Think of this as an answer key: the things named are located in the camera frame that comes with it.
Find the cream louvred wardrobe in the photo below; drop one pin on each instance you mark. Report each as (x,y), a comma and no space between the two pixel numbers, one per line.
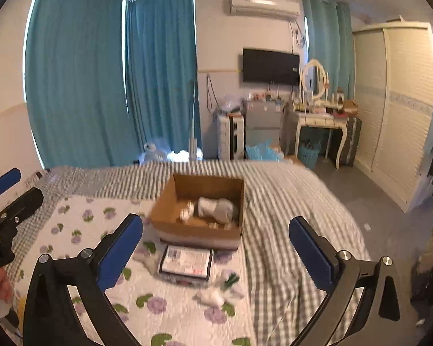
(400,108)

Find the white drawer cabinet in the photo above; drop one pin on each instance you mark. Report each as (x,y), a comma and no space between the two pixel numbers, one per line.
(225,137)

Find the light teal curtain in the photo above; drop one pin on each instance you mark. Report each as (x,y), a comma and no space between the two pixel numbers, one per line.
(328,43)

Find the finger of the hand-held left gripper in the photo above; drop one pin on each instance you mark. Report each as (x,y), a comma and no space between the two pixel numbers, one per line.
(5,182)
(23,203)

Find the pale blue stuffed bag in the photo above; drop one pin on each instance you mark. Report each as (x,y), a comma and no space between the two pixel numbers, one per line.
(153,153)

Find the brown cardboard box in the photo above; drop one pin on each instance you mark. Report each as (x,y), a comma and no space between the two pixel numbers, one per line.
(187,230)

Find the clear plastic bag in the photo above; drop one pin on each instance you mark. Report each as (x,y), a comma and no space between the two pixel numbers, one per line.
(229,103)

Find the narrow teal curtain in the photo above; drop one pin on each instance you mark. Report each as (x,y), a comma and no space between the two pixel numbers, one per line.
(162,72)

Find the black white flat packet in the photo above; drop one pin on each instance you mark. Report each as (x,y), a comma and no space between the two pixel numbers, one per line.
(186,261)

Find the teal woven basket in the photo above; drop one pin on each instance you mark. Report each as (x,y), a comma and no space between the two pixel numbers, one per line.
(308,156)

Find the white sock with green print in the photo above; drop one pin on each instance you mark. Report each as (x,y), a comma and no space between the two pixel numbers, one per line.
(232,284)

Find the oval vanity mirror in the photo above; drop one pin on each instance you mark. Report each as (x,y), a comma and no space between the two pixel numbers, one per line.
(314,79)

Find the grey mini fridge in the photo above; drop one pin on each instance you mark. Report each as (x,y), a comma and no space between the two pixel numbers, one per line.
(263,126)

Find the white standing pole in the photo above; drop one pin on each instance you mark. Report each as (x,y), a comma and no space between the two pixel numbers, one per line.
(195,129)

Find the dark cloth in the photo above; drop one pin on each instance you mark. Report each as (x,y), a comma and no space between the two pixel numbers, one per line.
(431,284)

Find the white air conditioner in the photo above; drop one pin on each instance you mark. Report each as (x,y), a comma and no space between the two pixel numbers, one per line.
(263,7)

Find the white cloth in box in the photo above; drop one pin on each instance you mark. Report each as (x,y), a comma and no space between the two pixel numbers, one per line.
(216,209)

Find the small pale soft item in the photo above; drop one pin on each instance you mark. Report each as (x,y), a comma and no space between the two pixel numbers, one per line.
(187,213)

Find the white dressing table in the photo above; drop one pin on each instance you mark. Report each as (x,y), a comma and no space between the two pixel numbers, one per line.
(319,119)

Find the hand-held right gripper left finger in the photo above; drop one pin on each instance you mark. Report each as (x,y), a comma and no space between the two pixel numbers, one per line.
(121,250)

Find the floral quilt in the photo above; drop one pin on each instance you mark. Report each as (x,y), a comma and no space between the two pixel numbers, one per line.
(176,310)

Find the wide teal curtain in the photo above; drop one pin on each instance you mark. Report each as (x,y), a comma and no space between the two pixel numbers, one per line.
(79,79)

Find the black wall television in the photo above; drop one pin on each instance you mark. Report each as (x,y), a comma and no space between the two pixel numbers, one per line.
(270,66)

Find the dark suitcase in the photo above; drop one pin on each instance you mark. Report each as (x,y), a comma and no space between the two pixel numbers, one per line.
(352,140)

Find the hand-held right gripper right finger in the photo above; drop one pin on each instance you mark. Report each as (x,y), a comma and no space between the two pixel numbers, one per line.
(312,256)

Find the blue plastic bag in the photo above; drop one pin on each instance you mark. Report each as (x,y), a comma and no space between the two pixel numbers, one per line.
(263,151)

